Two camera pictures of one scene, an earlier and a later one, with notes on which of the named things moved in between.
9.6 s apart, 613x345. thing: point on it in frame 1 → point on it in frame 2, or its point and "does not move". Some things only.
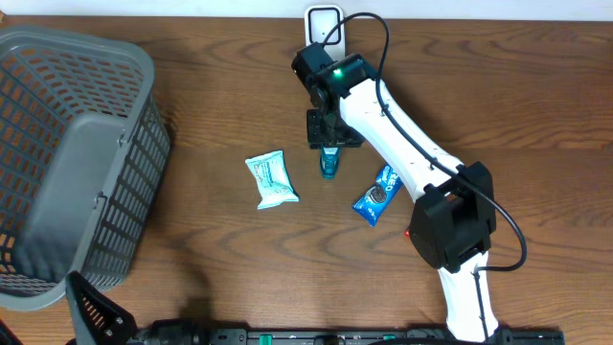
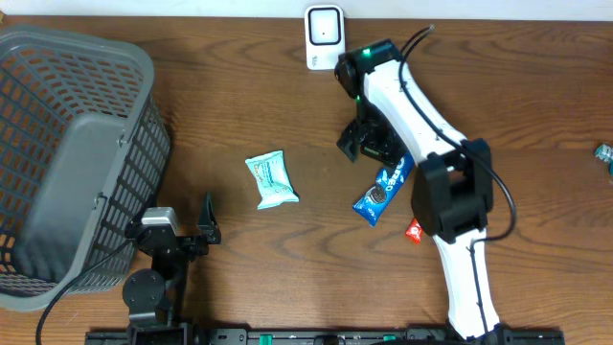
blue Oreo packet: (378, 195) does not move
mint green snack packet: (273, 179) does not move
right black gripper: (314, 134) → (388, 149)
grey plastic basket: (84, 149) does not move
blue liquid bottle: (329, 160) → (604, 151)
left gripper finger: (97, 319) → (165, 239)
